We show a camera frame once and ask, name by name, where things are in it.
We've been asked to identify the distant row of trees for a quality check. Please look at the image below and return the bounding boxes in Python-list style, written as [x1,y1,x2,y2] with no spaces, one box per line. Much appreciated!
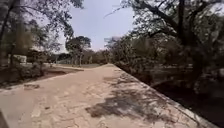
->
[49,49,113,66]

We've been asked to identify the green grass field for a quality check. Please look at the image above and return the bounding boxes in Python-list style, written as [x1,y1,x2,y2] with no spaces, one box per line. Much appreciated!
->
[64,63,108,69]

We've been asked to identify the round-crowned green tree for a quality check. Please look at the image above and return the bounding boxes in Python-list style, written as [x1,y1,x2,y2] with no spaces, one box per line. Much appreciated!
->
[65,35,92,67]

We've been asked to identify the tan stone paved path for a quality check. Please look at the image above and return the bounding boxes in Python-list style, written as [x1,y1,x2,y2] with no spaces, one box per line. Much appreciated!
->
[0,63,219,128]

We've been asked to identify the brown bare earth ground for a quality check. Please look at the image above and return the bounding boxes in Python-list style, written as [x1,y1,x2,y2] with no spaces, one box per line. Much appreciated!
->
[0,65,84,90]

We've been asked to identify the pale stone kerb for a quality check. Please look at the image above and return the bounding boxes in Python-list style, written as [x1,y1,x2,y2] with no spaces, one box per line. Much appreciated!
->
[112,63,221,128]

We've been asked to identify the large dark tree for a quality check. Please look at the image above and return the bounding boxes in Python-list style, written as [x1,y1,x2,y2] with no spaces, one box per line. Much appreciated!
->
[104,0,224,98]

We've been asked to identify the green bushes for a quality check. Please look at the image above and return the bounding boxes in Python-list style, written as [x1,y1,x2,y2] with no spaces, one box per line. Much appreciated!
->
[0,61,46,84]

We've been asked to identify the dark shaded ground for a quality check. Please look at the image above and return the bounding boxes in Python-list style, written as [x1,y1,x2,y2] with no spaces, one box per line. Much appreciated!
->
[133,66,224,128]

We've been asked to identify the white low structure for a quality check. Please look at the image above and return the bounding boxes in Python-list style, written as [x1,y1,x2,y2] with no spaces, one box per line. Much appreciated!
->
[7,54,28,65]

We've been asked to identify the tall leaning tree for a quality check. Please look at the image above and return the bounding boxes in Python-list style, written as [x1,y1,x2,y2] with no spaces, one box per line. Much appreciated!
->
[0,0,84,68]

